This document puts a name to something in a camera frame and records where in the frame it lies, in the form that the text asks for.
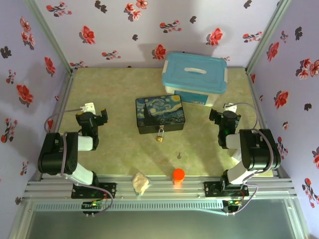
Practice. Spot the clear plastic bag with contents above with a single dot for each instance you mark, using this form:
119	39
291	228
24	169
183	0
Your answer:
140	183

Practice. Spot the aluminium table edge rail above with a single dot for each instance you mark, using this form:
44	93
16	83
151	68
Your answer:
164	193

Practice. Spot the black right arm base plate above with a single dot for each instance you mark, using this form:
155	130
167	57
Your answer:
211	188

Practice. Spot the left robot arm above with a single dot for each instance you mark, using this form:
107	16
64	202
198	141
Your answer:
57	154

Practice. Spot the starry night painted black box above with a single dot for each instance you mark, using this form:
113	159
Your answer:
159	110

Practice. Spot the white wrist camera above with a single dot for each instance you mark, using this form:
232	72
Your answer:
229	107
87	107

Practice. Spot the orange capped bottle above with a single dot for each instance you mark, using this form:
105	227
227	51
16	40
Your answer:
178	175

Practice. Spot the aluminium side rail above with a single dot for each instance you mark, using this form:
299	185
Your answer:
256	99
65	97

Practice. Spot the blue lidded plastic storage box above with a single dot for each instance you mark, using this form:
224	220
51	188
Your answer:
194	72

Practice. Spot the small brass padlock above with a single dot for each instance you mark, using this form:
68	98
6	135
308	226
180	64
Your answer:
160	138

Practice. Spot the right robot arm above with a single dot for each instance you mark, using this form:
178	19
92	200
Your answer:
259	149

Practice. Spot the aluminium corner post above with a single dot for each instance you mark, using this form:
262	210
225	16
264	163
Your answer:
49	37
266	37

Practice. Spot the small metal key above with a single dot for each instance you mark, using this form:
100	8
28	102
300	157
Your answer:
179	155

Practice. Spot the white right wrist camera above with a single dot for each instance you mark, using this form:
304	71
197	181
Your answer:
229	107

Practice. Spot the grey metal panel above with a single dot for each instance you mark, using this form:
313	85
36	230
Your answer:
159	225

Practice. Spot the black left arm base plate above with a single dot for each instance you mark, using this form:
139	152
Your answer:
109	190

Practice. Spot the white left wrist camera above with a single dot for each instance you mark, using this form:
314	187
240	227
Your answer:
87	107

